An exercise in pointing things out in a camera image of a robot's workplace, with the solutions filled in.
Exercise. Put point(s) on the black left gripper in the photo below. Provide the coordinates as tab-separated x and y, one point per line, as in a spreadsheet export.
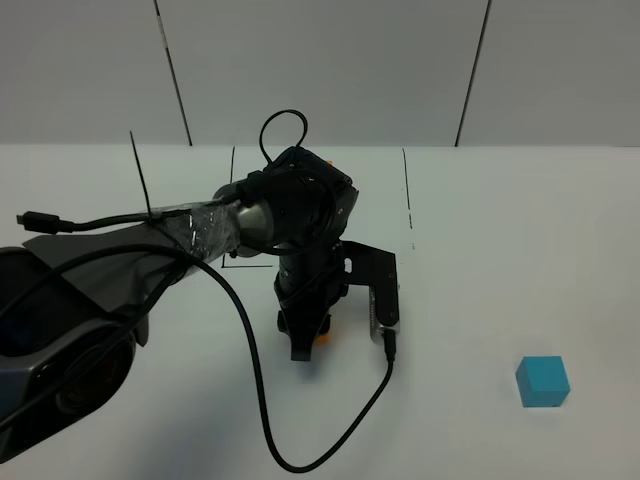
299	278

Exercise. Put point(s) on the blue block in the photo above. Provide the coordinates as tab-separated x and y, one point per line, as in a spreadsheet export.
542	381

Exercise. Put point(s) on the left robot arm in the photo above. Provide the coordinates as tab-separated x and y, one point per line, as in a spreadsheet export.
75	298

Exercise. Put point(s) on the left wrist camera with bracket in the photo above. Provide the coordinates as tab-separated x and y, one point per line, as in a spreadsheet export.
376	269

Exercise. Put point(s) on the black cable tie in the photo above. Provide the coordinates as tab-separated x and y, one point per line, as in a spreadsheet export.
141	175

